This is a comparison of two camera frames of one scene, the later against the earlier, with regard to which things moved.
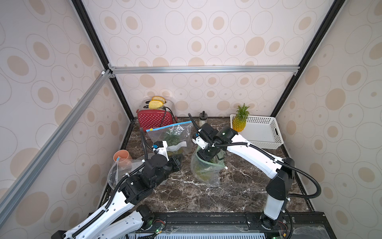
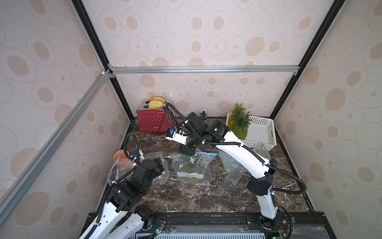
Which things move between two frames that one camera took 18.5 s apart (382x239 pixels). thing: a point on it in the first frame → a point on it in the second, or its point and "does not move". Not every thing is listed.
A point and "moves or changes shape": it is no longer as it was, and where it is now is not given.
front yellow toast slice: (155, 104) does not move
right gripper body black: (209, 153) → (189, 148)
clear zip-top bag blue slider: (120, 168) does not move
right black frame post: (337, 5) does not move
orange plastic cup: (125, 159) does not move
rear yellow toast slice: (159, 98) does not move
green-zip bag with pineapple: (206, 173) → (236, 172)
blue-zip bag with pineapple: (178, 137) → (193, 168)
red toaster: (151, 118) does not move
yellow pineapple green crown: (239, 119) moves or changes shape
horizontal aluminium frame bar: (179, 69) does not move
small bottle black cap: (203, 117) does not move
